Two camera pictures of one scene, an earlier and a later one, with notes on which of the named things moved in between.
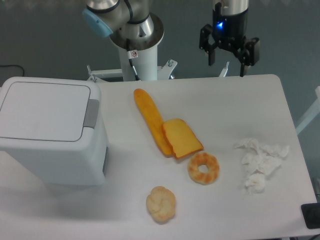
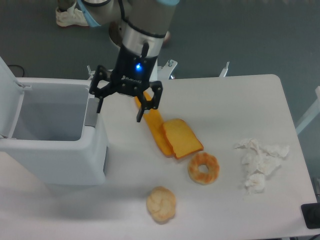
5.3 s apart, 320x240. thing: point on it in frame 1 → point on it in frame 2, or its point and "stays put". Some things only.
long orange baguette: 153,120 stays put
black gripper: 229,31 → 131,75
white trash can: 55,127 stays put
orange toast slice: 181,137 stays put
